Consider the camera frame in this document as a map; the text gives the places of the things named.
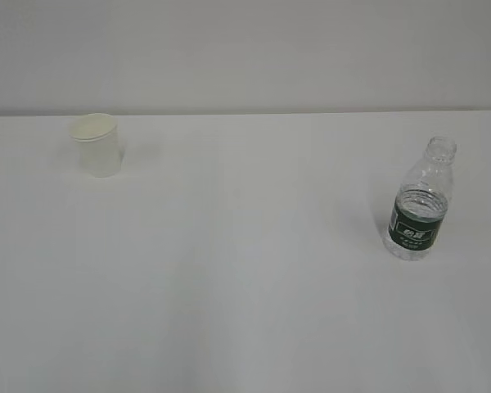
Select clear green-label water bottle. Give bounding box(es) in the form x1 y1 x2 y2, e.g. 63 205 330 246
383 137 457 261

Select white paper cup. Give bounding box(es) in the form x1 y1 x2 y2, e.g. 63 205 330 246
70 113 122 178

